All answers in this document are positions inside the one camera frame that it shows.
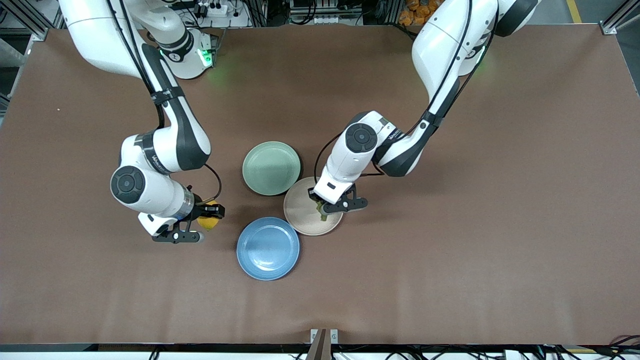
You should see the yellow lemon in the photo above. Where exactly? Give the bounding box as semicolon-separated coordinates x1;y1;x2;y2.
196;200;221;232

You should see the beige plate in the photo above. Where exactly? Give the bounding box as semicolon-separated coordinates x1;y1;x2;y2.
283;176;345;236

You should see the green plate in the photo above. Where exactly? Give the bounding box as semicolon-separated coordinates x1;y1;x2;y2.
242;141;302;196

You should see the blue plate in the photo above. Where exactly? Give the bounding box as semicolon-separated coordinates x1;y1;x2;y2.
236;216;301;281

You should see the grey equipment rack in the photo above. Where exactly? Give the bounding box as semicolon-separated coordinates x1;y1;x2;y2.
287;0;368;27

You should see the white power strip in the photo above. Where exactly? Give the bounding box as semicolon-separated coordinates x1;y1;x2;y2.
192;1;229;18

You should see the bag of oranges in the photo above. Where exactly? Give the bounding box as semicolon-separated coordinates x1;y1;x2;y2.
398;0;443;27

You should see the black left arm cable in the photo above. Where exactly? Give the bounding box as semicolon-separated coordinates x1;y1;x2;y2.
314;0;498;190

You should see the grey metal bracket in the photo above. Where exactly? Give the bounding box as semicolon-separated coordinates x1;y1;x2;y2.
310;328;340;346

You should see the black base cable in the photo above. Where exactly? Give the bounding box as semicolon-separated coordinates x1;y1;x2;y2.
397;22;426;43

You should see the aluminium frame rail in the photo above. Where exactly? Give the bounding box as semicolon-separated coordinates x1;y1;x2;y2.
600;0;640;36
0;0;63;42

